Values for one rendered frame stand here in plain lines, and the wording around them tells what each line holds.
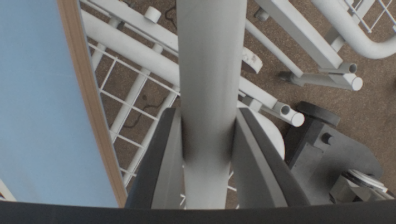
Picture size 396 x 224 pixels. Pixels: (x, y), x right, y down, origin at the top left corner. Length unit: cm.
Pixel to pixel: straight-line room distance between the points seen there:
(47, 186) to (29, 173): 2
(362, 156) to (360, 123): 25
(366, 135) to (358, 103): 23
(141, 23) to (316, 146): 85
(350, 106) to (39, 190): 136
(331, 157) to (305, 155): 17
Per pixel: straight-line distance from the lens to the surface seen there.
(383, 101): 157
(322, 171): 115
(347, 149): 120
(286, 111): 54
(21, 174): 24
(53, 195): 21
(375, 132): 159
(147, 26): 48
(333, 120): 103
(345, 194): 106
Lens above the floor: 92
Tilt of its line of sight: 75 degrees down
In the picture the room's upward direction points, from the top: 151 degrees clockwise
